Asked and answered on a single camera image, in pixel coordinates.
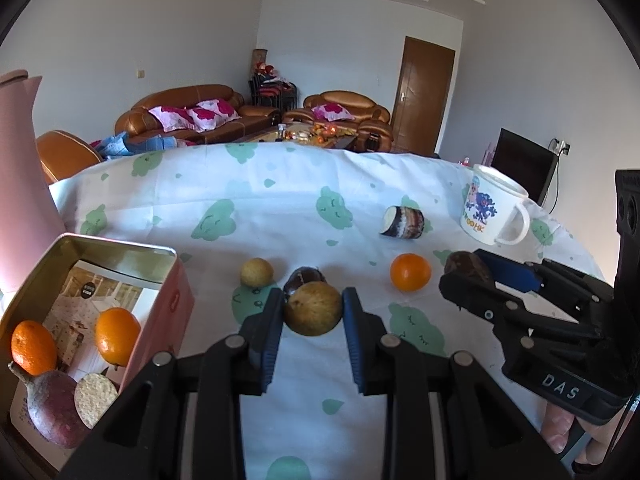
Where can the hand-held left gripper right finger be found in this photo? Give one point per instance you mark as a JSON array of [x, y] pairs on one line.
[[354, 340]]

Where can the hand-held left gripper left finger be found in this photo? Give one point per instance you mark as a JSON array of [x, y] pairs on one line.
[[270, 340]]

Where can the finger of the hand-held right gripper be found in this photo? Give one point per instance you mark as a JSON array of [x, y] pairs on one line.
[[515, 272], [500, 305]]

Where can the dark brown round fruit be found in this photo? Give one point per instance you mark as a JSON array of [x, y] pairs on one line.
[[465, 265], [305, 276]]

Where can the small tan round fruit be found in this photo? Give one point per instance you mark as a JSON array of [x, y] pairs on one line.
[[312, 310], [256, 272]]

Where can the oblong orange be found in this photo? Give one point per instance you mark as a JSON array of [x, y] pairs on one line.
[[410, 272]]

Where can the pink tin box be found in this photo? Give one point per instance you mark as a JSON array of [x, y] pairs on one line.
[[170, 305]]

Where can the round orange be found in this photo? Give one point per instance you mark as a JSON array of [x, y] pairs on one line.
[[32, 347], [117, 332]]

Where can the purple sweet potato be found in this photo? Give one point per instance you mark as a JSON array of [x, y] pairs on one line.
[[50, 405]]

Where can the person's right hand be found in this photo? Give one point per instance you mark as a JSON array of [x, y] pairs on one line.
[[557, 427]]

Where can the white mug with blue print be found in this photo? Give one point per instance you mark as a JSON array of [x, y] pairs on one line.
[[480, 210]]

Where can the black television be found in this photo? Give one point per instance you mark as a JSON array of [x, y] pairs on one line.
[[522, 165]]

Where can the white cloud-print tablecloth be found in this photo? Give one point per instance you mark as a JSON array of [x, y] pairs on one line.
[[300, 185]]

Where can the printed paper leaflet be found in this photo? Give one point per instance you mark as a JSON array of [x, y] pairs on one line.
[[100, 285]]

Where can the brown wooden door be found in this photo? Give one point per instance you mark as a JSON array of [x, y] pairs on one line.
[[422, 100]]

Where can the wooden coffee table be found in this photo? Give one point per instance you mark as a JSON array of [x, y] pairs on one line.
[[265, 137]]

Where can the brown leather armchair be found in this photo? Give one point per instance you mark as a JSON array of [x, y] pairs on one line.
[[372, 122]]

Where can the assorted coffee table snacks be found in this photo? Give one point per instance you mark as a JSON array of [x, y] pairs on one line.
[[320, 134]]

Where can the long brown leather sofa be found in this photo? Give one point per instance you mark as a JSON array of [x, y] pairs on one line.
[[225, 130]]

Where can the pink floral pillow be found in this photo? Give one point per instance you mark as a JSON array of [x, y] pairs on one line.
[[172, 117], [215, 110], [331, 111]]

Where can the blue plaid cloth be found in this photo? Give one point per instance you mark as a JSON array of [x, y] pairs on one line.
[[125, 145]]

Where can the stack of dark chairs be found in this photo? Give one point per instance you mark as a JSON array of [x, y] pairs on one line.
[[272, 92]]

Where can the red plush toy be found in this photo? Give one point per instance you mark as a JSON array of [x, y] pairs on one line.
[[265, 68]]

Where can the orange-brown leather seat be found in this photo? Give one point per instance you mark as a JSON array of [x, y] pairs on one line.
[[65, 155]]

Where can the tall brown cylinder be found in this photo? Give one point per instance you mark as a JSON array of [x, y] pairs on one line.
[[259, 57]]

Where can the pink electric kettle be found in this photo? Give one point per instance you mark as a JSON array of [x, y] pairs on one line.
[[25, 185]]

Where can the wall socket with plug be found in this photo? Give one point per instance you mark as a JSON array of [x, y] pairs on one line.
[[562, 146]]

